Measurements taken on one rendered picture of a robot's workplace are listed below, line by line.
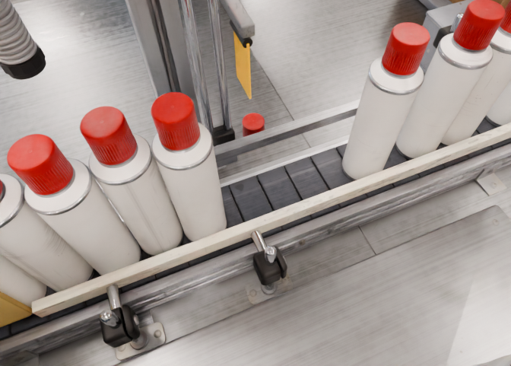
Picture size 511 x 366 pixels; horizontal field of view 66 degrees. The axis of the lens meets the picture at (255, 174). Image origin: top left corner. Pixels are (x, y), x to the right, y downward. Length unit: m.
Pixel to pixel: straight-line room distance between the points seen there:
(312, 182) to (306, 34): 0.36
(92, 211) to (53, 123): 0.37
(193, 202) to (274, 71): 0.38
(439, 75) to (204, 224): 0.29
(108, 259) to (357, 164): 0.29
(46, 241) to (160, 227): 0.10
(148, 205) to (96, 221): 0.05
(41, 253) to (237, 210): 0.21
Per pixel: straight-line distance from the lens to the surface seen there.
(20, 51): 0.37
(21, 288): 0.46
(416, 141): 0.52
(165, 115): 0.30
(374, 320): 0.45
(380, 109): 0.41
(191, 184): 0.35
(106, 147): 0.31
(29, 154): 0.32
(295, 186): 0.50
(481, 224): 0.54
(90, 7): 0.92
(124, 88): 0.72
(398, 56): 0.38
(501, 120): 0.63
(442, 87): 0.46
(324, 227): 0.48
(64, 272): 0.44
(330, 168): 0.52
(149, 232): 0.41
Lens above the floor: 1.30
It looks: 57 degrees down
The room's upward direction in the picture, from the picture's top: 2 degrees counter-clockwise
